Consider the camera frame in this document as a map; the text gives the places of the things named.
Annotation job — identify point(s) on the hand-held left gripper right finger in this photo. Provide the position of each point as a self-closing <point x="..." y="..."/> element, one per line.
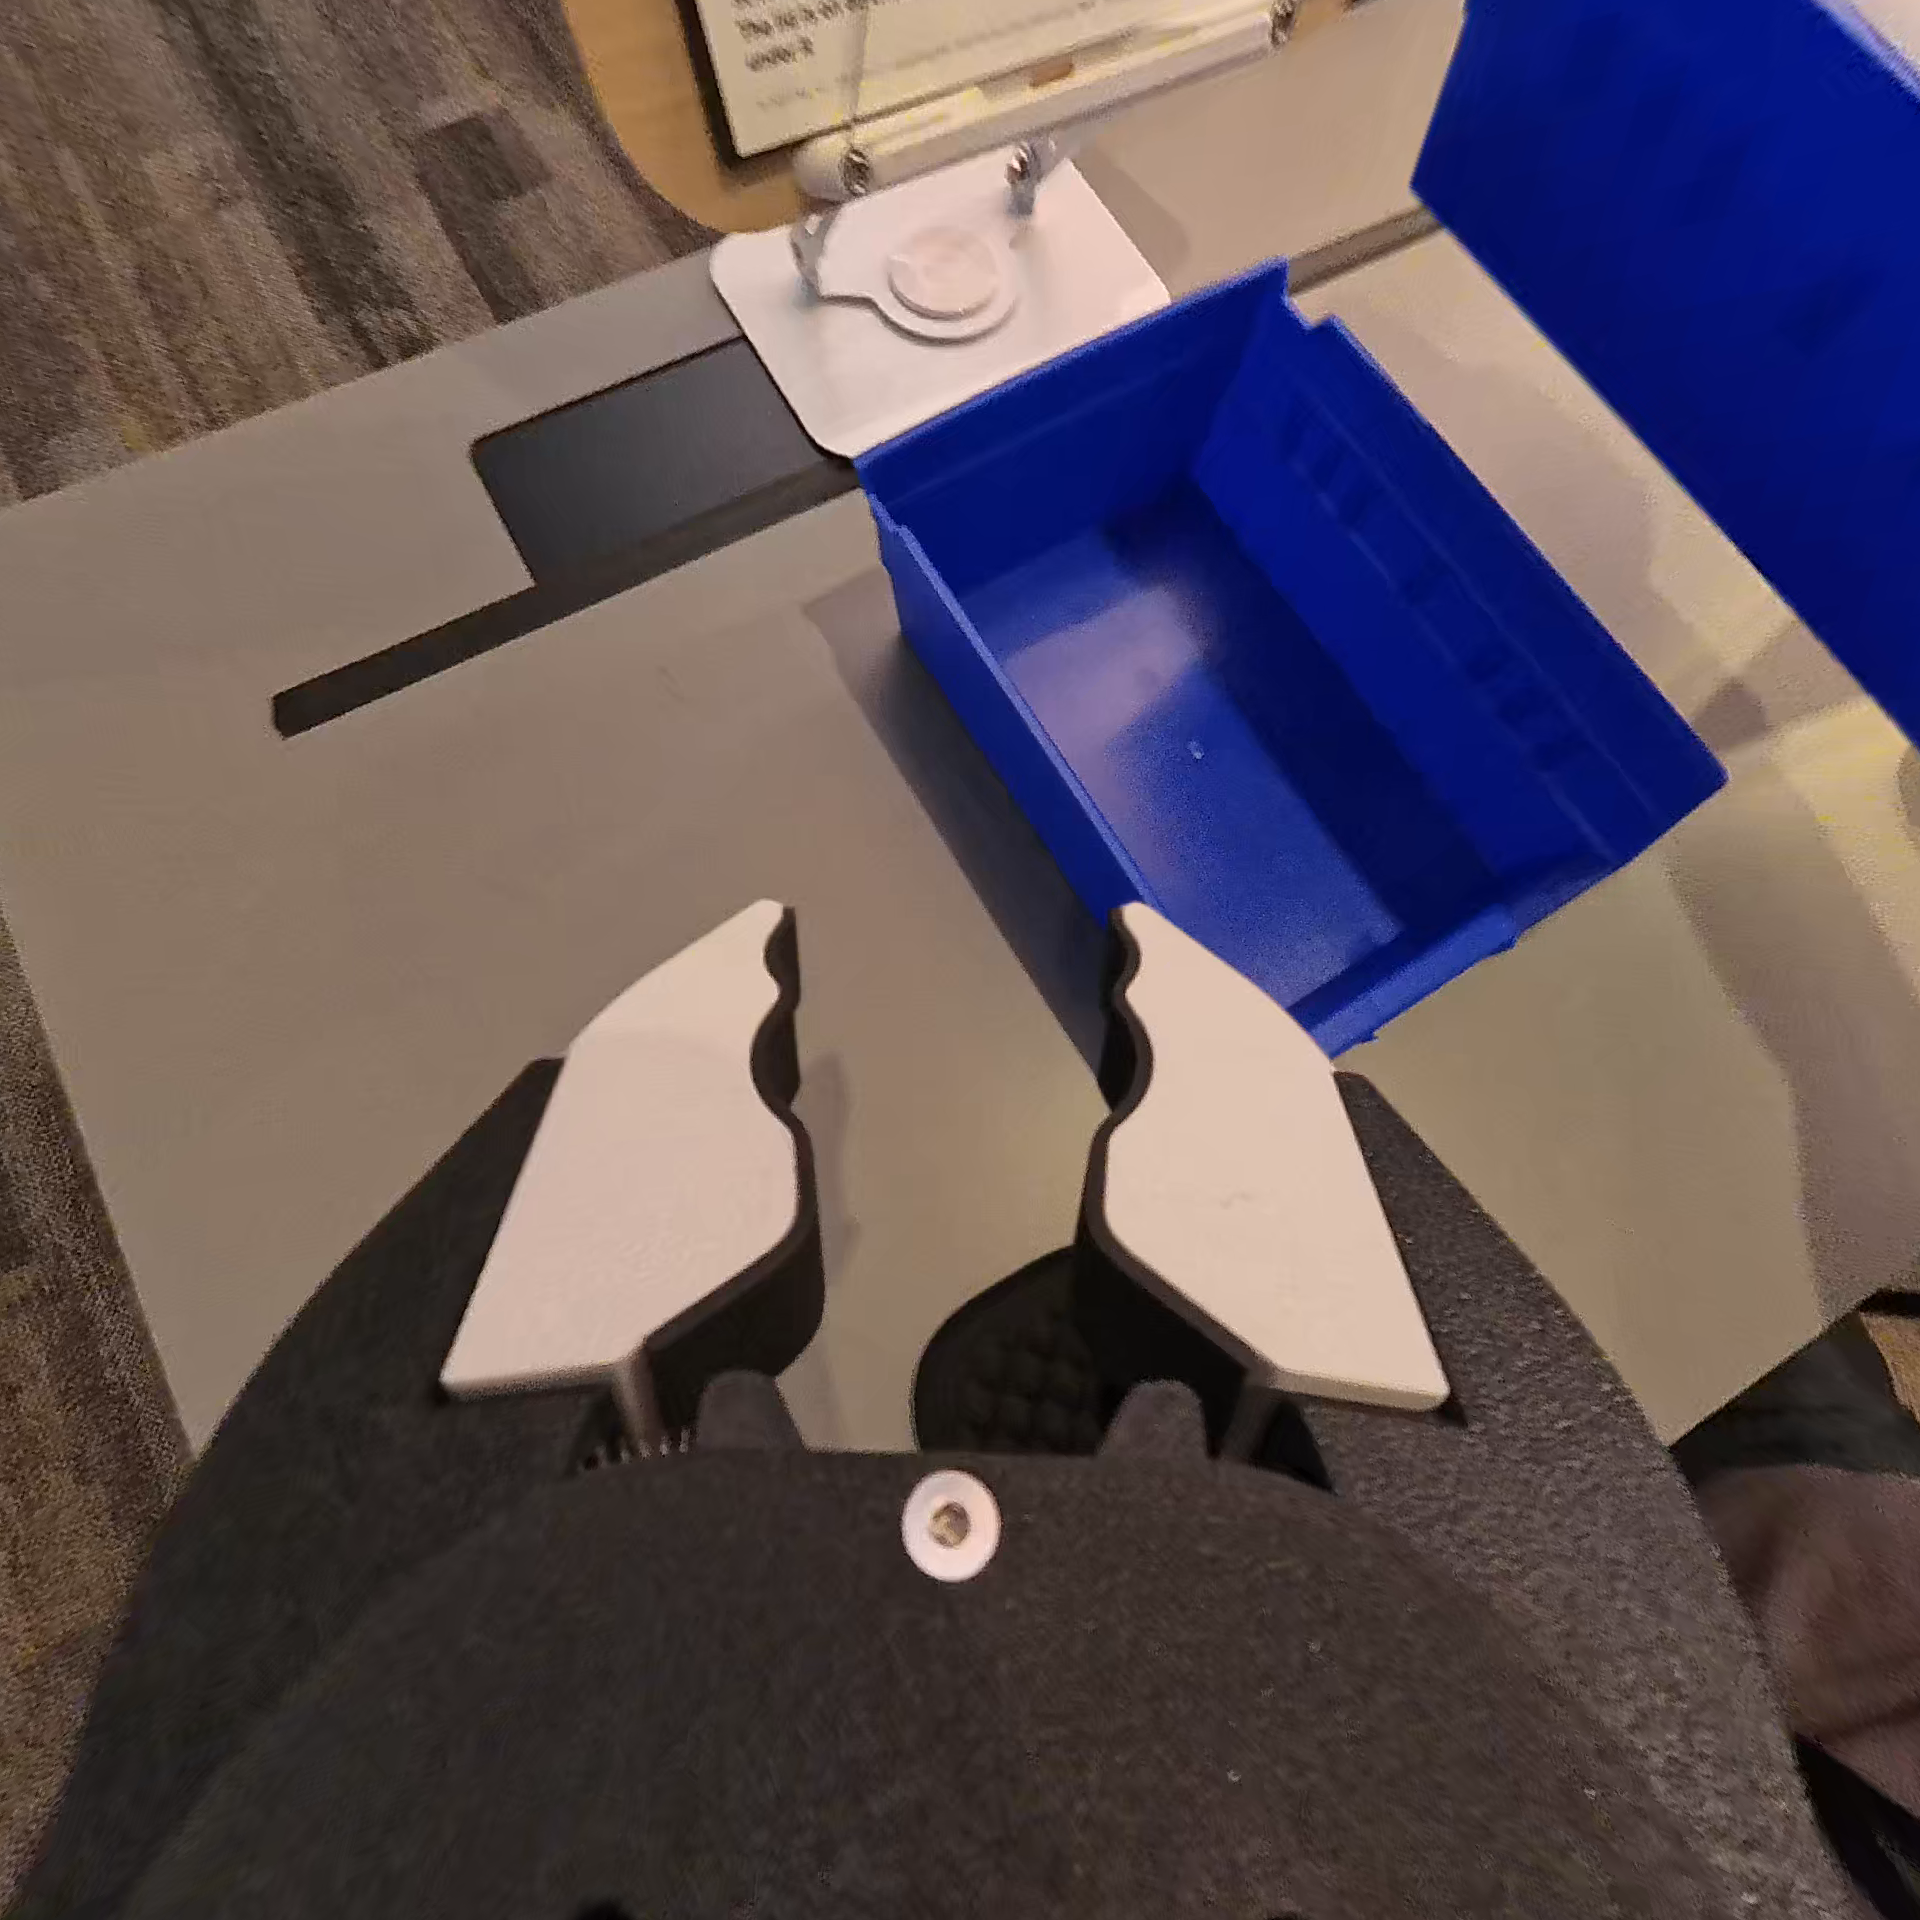
<point x="1262" y="1200"/>

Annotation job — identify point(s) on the instruction sheet on stand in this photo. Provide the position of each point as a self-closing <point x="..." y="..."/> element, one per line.
<point x="901" y="361"/>

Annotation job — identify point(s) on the printed instruction sheet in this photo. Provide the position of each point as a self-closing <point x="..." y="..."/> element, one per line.
<point x="930" y="38"/>

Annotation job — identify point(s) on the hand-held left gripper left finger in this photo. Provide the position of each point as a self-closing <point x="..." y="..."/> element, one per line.
<point x="645" y="1200"/>

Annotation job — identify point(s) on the blue plastic storage bin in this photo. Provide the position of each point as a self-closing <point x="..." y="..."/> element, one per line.
<point x="1200" y="720"/>
<point x="1680" y="226"/>

